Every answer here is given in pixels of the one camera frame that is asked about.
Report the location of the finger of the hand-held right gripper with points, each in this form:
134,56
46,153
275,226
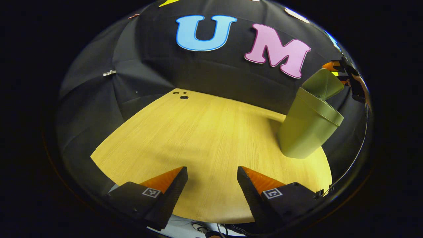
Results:
331,66
344,80

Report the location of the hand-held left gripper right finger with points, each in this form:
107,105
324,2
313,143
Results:
252,201

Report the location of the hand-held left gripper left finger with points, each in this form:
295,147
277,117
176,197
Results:
172,198

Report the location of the green desktop garbage bin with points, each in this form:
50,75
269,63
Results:
304,132

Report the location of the wooden desktop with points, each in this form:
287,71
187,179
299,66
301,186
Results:
198,138

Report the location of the black and white shoe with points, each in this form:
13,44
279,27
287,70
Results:
200,227

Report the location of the black backdrop cloth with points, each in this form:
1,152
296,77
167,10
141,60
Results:
214,69

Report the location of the silver cloth clip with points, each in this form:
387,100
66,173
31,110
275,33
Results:
109,73

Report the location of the copper cloth clip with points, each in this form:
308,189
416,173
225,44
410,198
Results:
134,16

